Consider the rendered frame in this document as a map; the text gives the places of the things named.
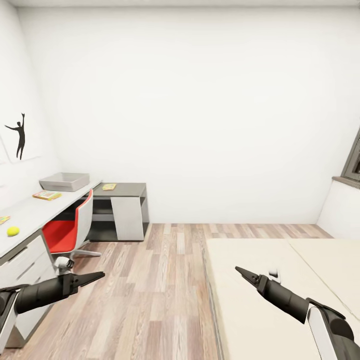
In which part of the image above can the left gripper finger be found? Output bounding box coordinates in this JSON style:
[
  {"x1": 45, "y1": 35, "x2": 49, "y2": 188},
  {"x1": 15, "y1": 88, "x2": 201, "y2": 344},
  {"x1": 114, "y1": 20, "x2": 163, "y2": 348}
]
[
  {"x1": 70, "y1": 271, "x2": 104, "y2": 293},
  {"x1": 80, "y1": 273, "x2": 106, "y2": 287}
]

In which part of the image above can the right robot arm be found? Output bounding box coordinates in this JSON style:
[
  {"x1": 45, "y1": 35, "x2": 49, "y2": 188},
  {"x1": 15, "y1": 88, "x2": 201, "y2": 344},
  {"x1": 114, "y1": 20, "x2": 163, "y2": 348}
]
[{"x1": 235, "y1": 266, "x2": 360, "y2": 360}]

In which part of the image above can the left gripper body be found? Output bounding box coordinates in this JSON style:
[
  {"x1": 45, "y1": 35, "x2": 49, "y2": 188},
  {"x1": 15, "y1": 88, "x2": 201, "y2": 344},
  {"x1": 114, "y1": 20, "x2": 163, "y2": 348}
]
[{"x1": 36, "y1": 272, "x2": 79, "y2": 308}]

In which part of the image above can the board game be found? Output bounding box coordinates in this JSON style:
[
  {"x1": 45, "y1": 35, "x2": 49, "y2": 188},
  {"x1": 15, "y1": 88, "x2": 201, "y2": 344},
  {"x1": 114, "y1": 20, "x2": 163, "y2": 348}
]
[{"x1": 32, "y1": 190, "x2": 63, "y2": 201}]

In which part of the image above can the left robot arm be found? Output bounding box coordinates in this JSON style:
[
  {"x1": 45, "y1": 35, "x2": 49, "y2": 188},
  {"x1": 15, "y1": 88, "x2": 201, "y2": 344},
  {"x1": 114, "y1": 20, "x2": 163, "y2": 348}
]
[{"x1": 0, "y1": 256, "x2": 106, "y2": 356}]

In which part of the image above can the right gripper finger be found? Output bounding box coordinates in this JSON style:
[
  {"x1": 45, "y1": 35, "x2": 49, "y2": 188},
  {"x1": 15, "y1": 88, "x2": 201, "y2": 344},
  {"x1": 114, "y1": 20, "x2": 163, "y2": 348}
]
[
  {"x1": 235, "y1": 266, "x2": 262, "y2": 284},
  {"x1": 244, "y1": 277, "x2": 259, "y2": 288}
]

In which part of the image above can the tennis ball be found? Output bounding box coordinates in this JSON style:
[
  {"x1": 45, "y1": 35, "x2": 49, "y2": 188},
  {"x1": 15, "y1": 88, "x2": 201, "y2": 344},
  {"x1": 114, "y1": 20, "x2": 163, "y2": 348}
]
[{"x1": 6, "y1": 226, "x2": 20, "y2": 236}]

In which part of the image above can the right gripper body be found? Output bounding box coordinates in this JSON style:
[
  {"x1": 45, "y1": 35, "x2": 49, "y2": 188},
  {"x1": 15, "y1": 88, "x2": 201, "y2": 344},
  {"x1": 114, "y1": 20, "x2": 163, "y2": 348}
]
[{"x1": 256, "y1": 274, "x2": 293, "y2": 313}]

